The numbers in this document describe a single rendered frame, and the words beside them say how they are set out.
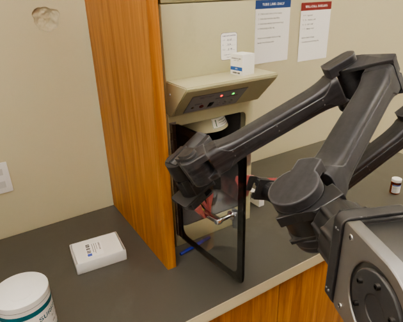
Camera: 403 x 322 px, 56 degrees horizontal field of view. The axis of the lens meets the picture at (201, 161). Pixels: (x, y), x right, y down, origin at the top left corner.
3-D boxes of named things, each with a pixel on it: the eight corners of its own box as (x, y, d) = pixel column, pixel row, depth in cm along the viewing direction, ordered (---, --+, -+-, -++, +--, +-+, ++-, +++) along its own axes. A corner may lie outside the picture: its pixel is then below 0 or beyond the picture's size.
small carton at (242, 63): (230, 73, 113) (230, 53, 110) (242, 71, 116) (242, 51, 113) (242, 76, 109) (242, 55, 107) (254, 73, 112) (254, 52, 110)
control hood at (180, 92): (167, 115, 110) (164, 81, 106) (253, 98, 125) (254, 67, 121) (187, 125, 101) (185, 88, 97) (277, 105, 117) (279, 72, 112)
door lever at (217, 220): (212, 208, 105) (211, 200, 104) (235, 221, 98) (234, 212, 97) (196, 215, 102) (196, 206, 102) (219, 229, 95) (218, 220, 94)
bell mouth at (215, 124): (167, 123, 133) (166, 108, 131) (209, 114, 141) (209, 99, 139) (193, 137, 119) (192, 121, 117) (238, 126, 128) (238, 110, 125)
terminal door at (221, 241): (181, 235, 127) (174, 122, 110) (244, 285, 104) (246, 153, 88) (179, 236, 126) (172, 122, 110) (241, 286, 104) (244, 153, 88)
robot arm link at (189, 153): (187, 157, 80) (206, 186, 84) (218, 124, 85) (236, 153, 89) (157, 156, 90) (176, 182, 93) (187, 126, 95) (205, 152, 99)
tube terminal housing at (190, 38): (145, 214, 149) (123, 3, 117) (213, 191, 164) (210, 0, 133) (176, 246, 129) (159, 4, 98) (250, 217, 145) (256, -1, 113)
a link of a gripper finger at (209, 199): (188, 219, 102) (174, 195, 97) (206, 201, 105) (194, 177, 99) (204, 229, 97) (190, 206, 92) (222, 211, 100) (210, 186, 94)
